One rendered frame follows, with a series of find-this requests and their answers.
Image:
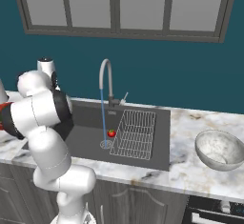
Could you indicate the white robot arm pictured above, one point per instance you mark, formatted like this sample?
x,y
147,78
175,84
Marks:
x,y
47,151

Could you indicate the small white faucet lever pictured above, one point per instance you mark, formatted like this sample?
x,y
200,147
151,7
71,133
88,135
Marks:
x,y
125,97

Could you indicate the grey curved sink faucet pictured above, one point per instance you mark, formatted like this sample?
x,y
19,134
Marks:
x,y
110,75

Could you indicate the red tomato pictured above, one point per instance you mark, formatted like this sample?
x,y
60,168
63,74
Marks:
x,y
111,133

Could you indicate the dark grey sink basin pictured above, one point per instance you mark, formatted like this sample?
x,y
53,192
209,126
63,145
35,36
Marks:
x,y
85,132

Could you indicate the grey marbled bowl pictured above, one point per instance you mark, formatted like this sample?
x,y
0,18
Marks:
x,y
219,151

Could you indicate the blue water stream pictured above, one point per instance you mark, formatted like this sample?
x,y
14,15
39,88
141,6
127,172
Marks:
x,y
103,119

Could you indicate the grey framed window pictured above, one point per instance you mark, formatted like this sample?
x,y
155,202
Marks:
x,y
116,32

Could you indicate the grey wooden cupboard door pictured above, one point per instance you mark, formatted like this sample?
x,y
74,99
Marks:
x,y
139,205
16,196

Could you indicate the black oven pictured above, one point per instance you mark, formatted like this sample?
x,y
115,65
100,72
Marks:
x,y
216,212

